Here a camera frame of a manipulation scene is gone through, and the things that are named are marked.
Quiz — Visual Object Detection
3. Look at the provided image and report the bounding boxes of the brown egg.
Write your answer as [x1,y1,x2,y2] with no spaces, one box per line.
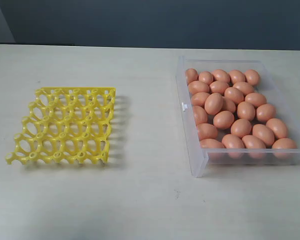
[244,69,260,86]
[196,123,218,141]
[221,97,236,113]
[209,80,229,95]
[230,118,252,139]
[204,93,223,115]
[242,135,266,159]
[198,71,214,85]
[191,92,210,107]
[188,80,210,95]
[192,105,208,125]
[256,103,276,122]
[228,69,246,85]
[272,138,297,159]
[211,69,230,83]
[244,92,267,107]
[237,101,255,121]
[221,134,245,159]
[252,124,275,147]
[233,81,254,96]
[185,68,198,85]
[224,87,244,105]
[213,110,234,130]
[200,138,225,161]
[266,118,288,139]

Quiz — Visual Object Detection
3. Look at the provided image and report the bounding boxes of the clear plastic bin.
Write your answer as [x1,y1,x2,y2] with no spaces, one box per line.
[176,56,300,177]

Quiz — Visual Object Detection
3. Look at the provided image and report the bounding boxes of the yellow plastic egg tray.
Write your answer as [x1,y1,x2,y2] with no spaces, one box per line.
[6,87,116,165]

